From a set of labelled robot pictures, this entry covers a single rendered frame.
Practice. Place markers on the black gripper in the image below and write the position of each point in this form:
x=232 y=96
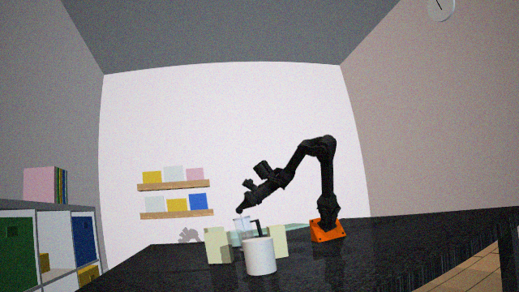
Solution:
x=253 y=198

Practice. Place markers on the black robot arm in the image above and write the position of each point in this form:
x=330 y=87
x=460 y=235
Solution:
x=323 y=148

